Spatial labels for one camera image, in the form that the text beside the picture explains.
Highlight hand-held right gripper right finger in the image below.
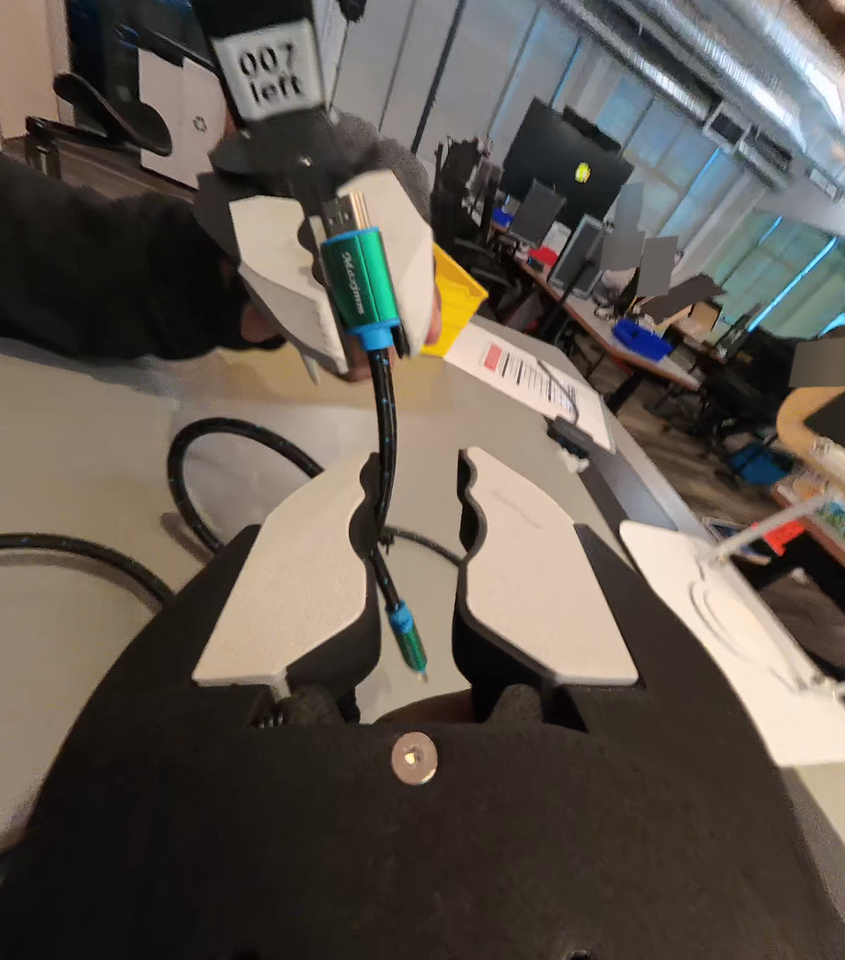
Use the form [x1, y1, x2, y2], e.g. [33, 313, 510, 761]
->
[454, 447, 641, 687]

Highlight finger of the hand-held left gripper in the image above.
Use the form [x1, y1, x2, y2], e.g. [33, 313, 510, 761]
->
[229, 195, 354, 376]
[338, 169, 440, 357]

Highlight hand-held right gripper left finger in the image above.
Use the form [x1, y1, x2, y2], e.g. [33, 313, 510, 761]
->
[192, 450, 388, 689]

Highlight person's left forearm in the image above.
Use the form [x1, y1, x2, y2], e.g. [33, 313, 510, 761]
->
[0, 123, 289, 363]

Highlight dark USB hub blue ports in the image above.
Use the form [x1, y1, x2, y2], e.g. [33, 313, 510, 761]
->
[546, 416, 592, 474]

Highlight person's left hand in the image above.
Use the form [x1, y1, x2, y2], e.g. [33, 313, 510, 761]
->
[328, 288, 445, 385]

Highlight yellow plastic bin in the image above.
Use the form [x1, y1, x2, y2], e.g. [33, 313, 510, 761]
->
[422, 243, 490, 358]

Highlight black office chair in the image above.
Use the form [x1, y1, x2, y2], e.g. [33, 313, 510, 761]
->
[23, 71, 174, 162]

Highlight grey monitor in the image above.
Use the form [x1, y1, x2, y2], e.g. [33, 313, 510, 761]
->
[548, 213, 609, 296]

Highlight large black monitor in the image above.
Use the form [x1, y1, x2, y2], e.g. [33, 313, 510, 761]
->
[501, 97, 635, 228]

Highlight printed paper sheet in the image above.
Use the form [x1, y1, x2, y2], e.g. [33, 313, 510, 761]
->
[443, 318, 616, 456]

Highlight clear plastic holder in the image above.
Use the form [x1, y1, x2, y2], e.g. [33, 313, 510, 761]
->
[688, 491, 845, 702]

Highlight wooden office desk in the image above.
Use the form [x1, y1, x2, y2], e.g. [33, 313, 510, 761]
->
[490, 225, 705, 396]

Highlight blue plastic bin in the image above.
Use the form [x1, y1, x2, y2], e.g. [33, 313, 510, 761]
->
[612, 318, 676, 363]

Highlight red plastic piece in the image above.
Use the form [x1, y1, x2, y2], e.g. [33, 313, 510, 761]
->
[758, 519, 808, 558]

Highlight curved wooden table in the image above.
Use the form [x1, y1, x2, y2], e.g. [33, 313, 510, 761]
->
[771, 318, 845, 624]

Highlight thin black hub cable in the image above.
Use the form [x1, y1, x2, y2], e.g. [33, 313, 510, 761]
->
[535, 358, 583, 429]

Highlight white adhesive mount plate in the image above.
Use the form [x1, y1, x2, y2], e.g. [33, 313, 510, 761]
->
[619, 519, 845, 768]

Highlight silver ceiling duct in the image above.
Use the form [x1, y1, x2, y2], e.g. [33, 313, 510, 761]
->
[587, 0, 845, 192]

